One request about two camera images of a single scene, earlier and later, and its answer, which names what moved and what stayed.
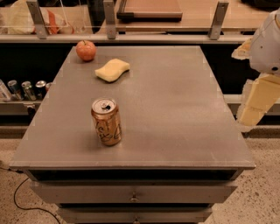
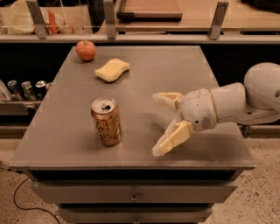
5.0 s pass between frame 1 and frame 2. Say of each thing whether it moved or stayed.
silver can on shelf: stayed
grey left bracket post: stayed
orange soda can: stayed
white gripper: moved
